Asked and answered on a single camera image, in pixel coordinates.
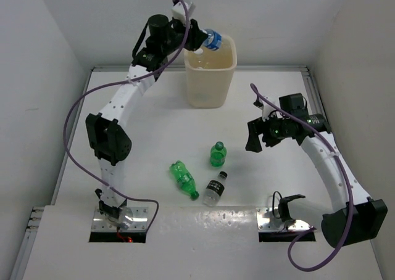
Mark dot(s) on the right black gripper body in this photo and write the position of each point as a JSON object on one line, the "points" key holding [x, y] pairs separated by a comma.
{"points": [[275, 131]]}

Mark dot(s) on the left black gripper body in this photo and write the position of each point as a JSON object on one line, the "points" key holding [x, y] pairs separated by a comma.
{"points": [[175, 36]]}

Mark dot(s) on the clear bottle yellow label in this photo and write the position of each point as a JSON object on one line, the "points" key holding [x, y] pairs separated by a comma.
{"points": [[202, 59]]}

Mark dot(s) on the blue label water bottle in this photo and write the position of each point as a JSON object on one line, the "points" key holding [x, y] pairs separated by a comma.
{"points": [[213, 41]]}

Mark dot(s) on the green bottle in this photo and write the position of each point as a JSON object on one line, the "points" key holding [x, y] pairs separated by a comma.
{"points": [[218, 154], [184, 180]]}

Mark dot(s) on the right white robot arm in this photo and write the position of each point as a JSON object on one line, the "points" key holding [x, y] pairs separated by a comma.
{"points": [[313, 134]]}

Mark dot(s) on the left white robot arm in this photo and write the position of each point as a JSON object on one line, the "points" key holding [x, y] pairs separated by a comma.
{"points": [[107, 129]]}

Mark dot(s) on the cream plastic bin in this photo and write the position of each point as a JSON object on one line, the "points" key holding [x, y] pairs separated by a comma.
{"points": [[208, 88]]}

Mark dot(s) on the black label clear bottle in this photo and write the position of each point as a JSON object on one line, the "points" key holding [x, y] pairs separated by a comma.
{"points": [[214, 190]]}

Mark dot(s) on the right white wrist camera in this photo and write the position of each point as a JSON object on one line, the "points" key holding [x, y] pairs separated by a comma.
{"points": [[268, 111]]}

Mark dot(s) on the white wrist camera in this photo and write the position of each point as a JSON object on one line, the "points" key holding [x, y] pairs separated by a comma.
{"points": [[268, 111], [178, 11]]}

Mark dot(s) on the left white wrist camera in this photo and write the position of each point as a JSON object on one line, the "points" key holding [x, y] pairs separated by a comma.
{"points": [[178, 11]]}

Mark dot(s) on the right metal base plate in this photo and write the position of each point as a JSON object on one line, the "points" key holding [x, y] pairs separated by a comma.
{"points": [[267, 223]]}

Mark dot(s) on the metal base plate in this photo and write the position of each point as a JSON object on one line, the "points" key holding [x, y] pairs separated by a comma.
{"points": [[131, 219], [267, 223]]}

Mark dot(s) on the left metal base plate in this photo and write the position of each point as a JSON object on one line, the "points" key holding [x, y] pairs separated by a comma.
{"points": [[131, 219]]}

